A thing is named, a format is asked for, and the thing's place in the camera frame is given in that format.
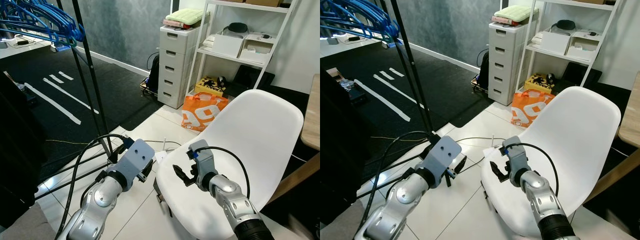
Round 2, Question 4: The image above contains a long white tape strip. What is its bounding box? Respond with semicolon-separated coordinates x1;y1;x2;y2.
42;77;100;115
372;73;427;110
22;82;82;125
353;78;412;123

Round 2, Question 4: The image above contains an open cardboard box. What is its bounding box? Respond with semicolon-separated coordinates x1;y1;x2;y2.
2;70;37;105
325;67;369;102

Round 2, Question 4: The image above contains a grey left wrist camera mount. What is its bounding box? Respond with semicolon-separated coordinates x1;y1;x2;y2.
421;135;463;190
116;138;156;191

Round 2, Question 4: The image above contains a white drawer cabinet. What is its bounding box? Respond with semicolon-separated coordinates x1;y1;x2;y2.
487;20;532;106
159;22;202;110

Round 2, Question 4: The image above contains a bunch of blue hangers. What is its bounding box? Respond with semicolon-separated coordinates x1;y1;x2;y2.
320;0;401;47
0;0;86;52

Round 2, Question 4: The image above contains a white plastic chair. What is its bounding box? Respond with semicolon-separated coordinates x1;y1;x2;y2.
481;86;622;239
154;89;305;240

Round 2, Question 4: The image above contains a yellow printed box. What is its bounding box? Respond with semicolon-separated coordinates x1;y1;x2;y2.
194;76;227;99
523;73;556;95

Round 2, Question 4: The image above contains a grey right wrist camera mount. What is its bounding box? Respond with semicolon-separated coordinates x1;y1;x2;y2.
187;139;217;191
501;135;530;187

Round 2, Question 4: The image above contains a flat pink box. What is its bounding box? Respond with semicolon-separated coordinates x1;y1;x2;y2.
163;18;200;30
491;15;527;27

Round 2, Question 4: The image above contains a black flat case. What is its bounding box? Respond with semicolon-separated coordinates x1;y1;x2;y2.
234;64;276;92
561;62;604;89

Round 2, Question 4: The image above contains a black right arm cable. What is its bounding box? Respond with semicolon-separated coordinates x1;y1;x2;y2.
510;142;560;197
199;146;251;199

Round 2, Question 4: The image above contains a wooden table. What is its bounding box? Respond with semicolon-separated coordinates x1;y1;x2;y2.
267;74;321;206
582;71;640;206

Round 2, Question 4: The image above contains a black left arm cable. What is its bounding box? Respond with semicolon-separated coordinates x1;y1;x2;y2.
366;131;436;236
59;134;132;237

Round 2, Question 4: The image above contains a black floor carpet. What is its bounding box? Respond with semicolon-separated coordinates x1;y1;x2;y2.
320;42;492;166
0;46;167;168

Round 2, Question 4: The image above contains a folded green towel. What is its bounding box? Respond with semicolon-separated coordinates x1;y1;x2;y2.
165;7;211;24
493;5;540;22

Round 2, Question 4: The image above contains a white box with open lid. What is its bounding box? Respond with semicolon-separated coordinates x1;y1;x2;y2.
568;30;605;62
238;33;279;65

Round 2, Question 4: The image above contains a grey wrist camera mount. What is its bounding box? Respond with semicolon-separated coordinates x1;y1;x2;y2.
187;139;217;191
421;135;463;190
501;135;530;187
116;138;156;191

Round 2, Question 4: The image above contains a white desk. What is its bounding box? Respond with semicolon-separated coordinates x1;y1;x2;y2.
320;31;383;57
0;34;53;60

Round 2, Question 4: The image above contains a black backpack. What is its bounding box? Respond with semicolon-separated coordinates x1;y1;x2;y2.
147;53;161;94
477;49;491;91

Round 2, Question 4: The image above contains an orange shopping bag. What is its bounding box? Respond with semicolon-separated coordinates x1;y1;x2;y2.
510;89;556;129
181;91;229;132

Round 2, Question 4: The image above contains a black clothes rack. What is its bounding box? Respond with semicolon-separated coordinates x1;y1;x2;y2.
357;0;443;198
35;0;132;201

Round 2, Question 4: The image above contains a white metal shelf rack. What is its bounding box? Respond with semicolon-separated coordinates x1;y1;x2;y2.
515;0;622;92
185;0;301;103

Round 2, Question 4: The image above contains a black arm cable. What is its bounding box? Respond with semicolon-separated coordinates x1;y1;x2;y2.
59;134;132;237
199;146;251;199
510;142;560;197
366;131;436;236

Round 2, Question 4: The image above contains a plain white box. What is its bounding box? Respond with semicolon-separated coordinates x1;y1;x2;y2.
209;32;246;59
538;28;574;56

